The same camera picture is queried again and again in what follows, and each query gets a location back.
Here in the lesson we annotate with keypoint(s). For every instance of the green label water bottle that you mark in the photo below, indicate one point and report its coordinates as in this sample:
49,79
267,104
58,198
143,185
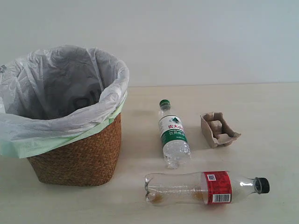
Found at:
176,149

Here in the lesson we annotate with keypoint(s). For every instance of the brown cardboard pulp tray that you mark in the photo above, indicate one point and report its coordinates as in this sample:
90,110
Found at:
216,130

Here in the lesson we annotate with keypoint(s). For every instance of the red label clear soda bottle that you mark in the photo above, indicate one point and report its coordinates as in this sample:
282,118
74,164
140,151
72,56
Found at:
209,188

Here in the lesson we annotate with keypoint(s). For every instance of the white plastic bin liner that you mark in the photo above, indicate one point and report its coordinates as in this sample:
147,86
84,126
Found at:
53,97

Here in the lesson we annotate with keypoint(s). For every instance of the brown woven wicker basket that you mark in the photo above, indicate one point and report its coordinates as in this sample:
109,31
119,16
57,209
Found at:
84,163

